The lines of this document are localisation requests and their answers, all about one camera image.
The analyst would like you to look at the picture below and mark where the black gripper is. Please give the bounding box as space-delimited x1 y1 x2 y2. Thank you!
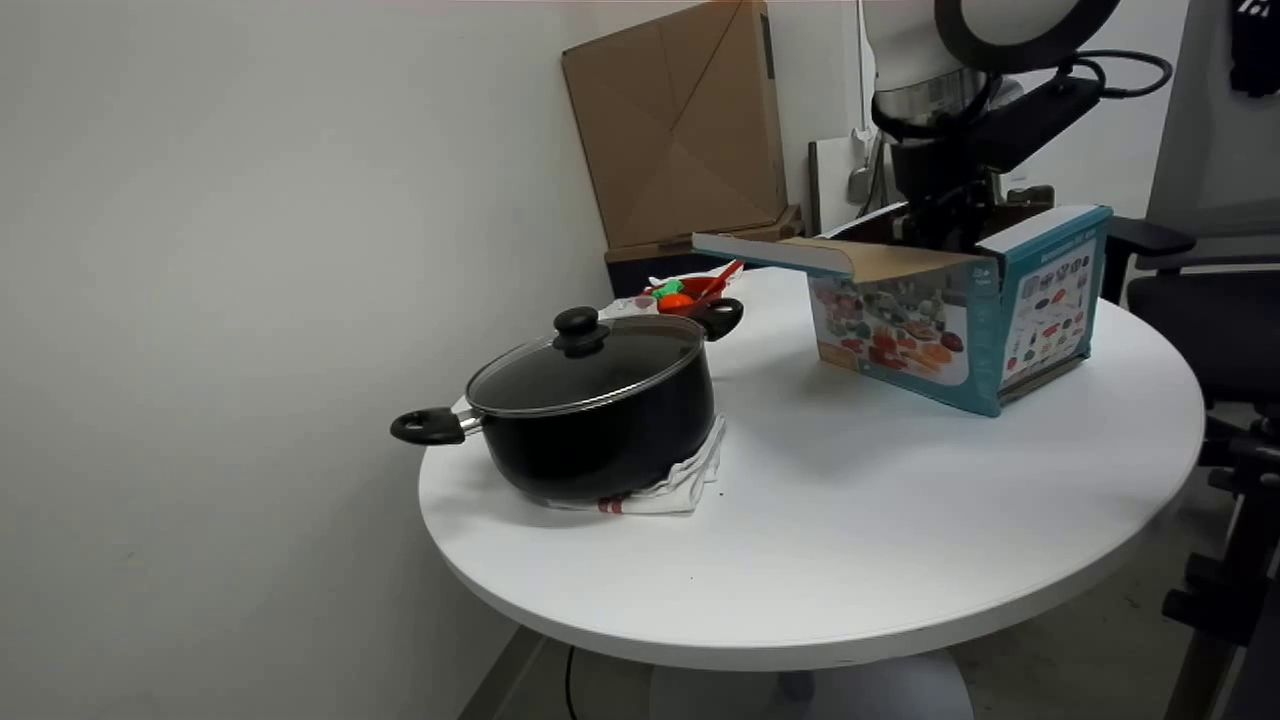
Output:
887 132 1058 255

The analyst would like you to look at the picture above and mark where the black floor cable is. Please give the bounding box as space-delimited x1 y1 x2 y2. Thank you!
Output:
556 642 584 720

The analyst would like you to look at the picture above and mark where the large flat cardboard sheet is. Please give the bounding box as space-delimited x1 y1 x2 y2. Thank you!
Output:
556 0 791 258

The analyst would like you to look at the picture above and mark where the teal printed cardboard box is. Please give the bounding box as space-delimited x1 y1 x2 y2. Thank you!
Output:
689 200 1117 419

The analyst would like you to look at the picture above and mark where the glass pot lid black knob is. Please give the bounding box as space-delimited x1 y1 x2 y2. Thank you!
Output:
463 302 707 419

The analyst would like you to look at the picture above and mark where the black cooking pot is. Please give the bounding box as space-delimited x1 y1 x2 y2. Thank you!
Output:
388 310 749 508

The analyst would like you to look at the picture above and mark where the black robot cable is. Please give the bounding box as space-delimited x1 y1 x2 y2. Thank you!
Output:
1064 44 1176 102

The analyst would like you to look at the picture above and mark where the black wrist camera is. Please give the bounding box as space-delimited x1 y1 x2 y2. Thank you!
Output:
933 72 1113 177

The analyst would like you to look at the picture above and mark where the black hanging item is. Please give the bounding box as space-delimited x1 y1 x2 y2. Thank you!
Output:
1223 0 1280 101

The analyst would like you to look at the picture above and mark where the red spoon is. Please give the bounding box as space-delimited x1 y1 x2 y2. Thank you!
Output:
702 255 752 302

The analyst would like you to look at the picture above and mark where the red bowl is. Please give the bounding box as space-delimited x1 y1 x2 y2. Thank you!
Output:
648 271 731 321

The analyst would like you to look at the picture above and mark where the black office chair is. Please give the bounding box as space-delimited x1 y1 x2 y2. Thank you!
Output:
1103 194 1280 470

